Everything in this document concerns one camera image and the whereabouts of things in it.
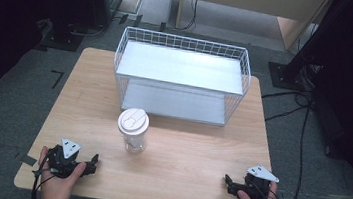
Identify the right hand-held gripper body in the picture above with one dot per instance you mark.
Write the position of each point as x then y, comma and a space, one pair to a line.
255, 186

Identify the light wooden furniture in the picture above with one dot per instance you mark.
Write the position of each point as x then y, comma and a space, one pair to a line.
259, 1

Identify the person's left hand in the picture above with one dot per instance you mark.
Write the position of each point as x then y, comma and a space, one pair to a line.
55, 188

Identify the white lidded cup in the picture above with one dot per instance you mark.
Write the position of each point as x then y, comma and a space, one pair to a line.
133, 128

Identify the black stand base plate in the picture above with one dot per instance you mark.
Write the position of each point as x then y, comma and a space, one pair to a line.
61, 40
281, 76

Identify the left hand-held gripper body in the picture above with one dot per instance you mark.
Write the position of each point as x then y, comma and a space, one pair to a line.
62, 164

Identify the black angled floor tape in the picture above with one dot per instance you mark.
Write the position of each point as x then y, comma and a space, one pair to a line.
57, 78

